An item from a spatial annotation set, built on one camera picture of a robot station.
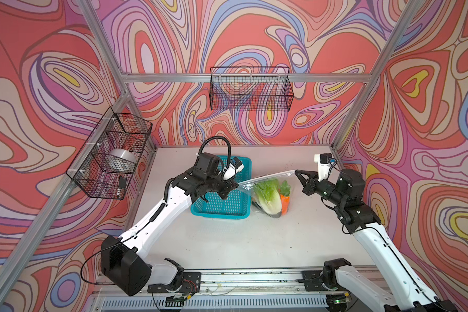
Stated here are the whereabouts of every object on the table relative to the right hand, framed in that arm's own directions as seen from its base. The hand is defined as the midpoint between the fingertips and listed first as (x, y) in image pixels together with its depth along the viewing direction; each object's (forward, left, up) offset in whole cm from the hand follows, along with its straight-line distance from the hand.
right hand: (297, 175), depth 72 cm
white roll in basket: (+5, +65, +7) cm, 66 cm away
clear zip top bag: (-1, +19, -4) cm, 19 cm away
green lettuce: (-3, +11, -8) cm, 14 cm away
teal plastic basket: (+4, +23, -28) cm, 36 cm away
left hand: (+1, +23, -4) cm, 23 cm away
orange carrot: (-2, +4, -7) cm, 9 cm away
